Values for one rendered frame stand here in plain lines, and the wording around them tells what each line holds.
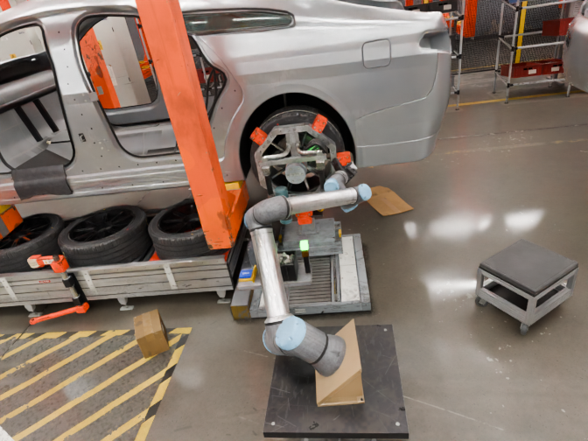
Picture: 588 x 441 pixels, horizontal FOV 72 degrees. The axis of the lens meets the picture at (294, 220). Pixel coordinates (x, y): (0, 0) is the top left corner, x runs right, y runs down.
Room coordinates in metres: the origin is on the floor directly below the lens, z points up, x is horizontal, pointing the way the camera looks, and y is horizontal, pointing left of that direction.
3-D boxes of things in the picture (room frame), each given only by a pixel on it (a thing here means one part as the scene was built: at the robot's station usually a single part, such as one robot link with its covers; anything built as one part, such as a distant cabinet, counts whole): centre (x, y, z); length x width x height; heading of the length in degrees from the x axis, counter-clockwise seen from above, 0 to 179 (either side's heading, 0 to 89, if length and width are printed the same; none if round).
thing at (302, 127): (2.58, -0.08, 0.85); 0.54 x 0.07 x 0.54; 82
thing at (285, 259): (1.93, 0.12, 0.51); 0.20 x 0.14 x 0.13; 80
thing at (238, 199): (2.62, 0.43, 0.69); 0.52 x 0.17 x 0.35; 172
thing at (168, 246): (2.77, 0.76, 0.39); 0.66 x 0.66 x 0.24
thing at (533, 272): (1.81, -1.28, 0.17); 0.43 x 0.36 x 0.34; 116
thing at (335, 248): (2.75, -0.11, 0.13); 0.50 x 0.36 x 0.10; 82
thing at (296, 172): (2.51, -0.07, 0.85); 0.21 x 0.14 x 0.14; 172
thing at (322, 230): (2.75, -0.11, 0.32); 0.40 x 0.30 x 0.28; 82
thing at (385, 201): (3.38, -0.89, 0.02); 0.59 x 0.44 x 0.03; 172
